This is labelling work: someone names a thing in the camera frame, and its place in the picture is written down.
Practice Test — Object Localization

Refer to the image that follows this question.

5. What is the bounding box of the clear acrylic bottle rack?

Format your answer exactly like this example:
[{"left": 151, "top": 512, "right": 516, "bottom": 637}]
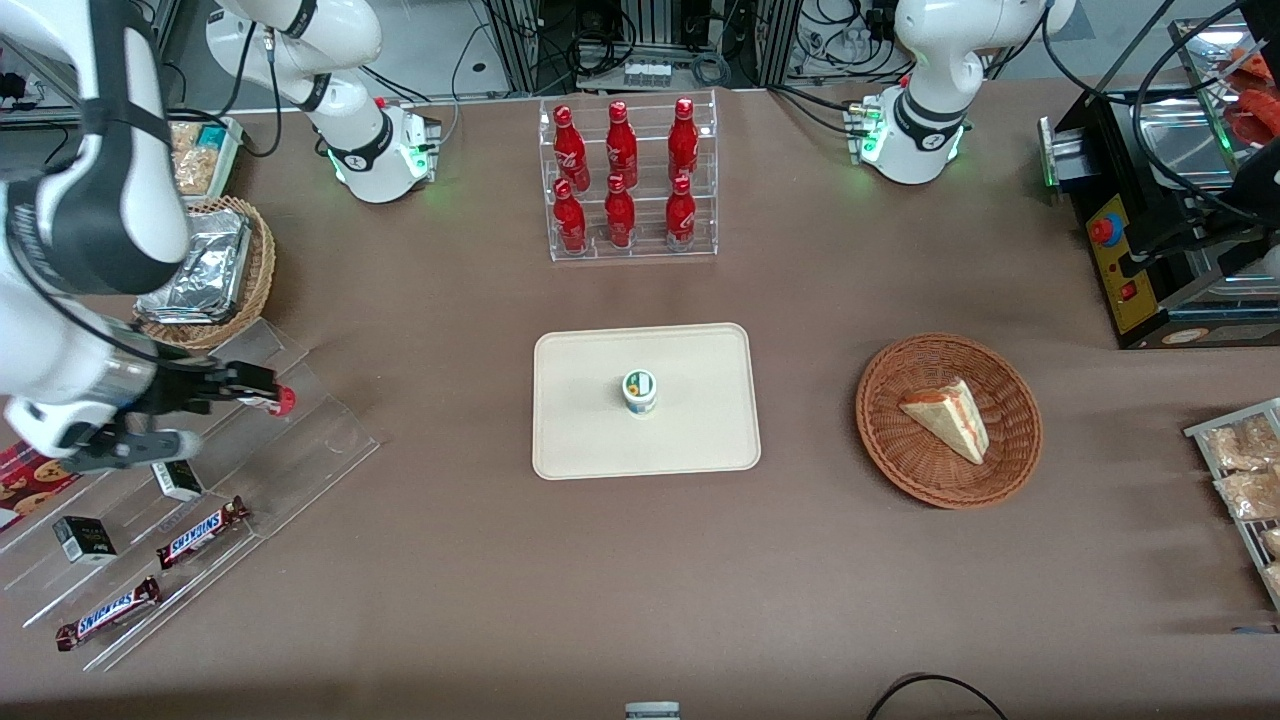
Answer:
[{"left": 539, "top": 88, "right": 719, "bottom": 264}]

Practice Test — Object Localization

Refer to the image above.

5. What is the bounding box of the round brown wicker basket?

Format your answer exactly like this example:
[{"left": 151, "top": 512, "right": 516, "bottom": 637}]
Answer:
[{"left": 855, "top": 333, "right": 1044, "bottom": 511}]

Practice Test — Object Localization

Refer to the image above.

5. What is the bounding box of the light wicker basket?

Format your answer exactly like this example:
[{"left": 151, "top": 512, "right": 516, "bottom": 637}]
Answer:
[{"left": 133, "top": 196, "right": 278, "bottom": 350}]

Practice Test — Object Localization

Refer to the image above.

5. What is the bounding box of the grey wire rack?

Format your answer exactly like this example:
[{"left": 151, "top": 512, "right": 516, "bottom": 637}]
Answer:
[{"left": 1184, "top": 397, "right": 1280, "bottom": 613}]

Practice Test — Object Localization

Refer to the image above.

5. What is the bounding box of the black machine with yellow panel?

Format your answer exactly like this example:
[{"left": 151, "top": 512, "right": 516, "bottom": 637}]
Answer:
[{"left": 1038, "top": 85, "right": 1280, "bottom": 351}]

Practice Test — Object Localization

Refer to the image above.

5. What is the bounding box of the wrapped triangle sandwich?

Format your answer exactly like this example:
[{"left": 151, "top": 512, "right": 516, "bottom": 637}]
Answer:
[{"left": 899, "top": 377, "right": 991, "bottom": 467}]

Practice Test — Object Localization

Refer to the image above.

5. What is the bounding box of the red cookie box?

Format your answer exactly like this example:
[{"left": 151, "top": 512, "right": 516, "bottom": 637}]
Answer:
[{"left": 0, "top": 440, "right": 79, "bottom": 532}]

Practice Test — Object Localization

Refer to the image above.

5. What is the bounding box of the clear acrylic stepped display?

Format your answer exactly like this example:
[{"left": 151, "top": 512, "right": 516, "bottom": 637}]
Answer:
[{"left": 0, "top": 318, "right": 382, "bottom": 674}]

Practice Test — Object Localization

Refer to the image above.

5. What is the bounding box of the silver foil tray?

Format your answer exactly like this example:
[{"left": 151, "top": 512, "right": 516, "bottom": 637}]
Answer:
[{"left": 137, "top": 208, "right": 254, "bottom": 327}]

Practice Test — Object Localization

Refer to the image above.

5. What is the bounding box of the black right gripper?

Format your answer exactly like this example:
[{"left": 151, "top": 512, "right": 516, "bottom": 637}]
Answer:
[{"left": 128, "top": 357, "right": 283, "bottom": 422}]

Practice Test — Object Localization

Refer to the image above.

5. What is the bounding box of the small black box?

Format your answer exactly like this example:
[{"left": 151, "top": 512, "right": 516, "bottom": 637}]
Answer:
[
  {"left": 52, "top": 515, "right": 119, "bottom": 567},
  {"left": 150, "top": 460, "right": 205, "bottom": 503}
]

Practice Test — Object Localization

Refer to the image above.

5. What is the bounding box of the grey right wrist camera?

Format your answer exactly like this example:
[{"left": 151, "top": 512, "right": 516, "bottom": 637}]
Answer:
[{"left": 62, "top": 429, "right": 203, "bottom": 473}]

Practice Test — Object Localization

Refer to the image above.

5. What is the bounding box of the red cola bottle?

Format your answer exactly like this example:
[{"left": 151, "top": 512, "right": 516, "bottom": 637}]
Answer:
[
  {"left": 664, "top": 175, "right": 698, "bottom": 247},
  {"left": 603, "top": 173, "right": 637, "bottom": 249},
  {"left": 605, "top": 100, "right": 640, "bottom": 189},
  {"left": 552, "top": 178, "right": 589, "bottom": 254},
  {"left": 667, "top": 97, "right": 700, "bottom": 182},
  {"left": 552, "top": 104, "right": 590, "bottom": 192}
]

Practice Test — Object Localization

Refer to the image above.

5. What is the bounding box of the brown Snickers bar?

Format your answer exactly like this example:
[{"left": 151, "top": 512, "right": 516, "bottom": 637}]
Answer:
[
  {"left": 155, "top": 496, "right": 252, "bottom": 572},
  {"left": 55, "top": 576, "right": 162, "bottom": 653}
]

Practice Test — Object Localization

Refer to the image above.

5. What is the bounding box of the clear nut snack bag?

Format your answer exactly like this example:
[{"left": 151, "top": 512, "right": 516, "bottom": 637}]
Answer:
[
  {"left": 1202, "top": 414, "right": 1280, "bottom": 472},
  {"left": 1214, "top": 467, "right": 1280, "bottom": 522}
]

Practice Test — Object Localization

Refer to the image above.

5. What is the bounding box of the white plastic snack bin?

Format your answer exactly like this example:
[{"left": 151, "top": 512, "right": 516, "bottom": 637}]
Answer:
[{"left": 165, "top": 116, "right": 245, "bottom": 206}]

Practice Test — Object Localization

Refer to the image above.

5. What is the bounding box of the black cable loop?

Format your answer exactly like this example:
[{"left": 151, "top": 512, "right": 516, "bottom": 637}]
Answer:
[{"left": 865, "top": 673, "right": 1012, "bottom": 720}]

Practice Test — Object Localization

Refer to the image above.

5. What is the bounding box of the cream plastic tray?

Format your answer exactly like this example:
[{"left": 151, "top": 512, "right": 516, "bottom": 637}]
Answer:
[{"left": 532, "top": 322, "right": 763, "bottom": 482}]

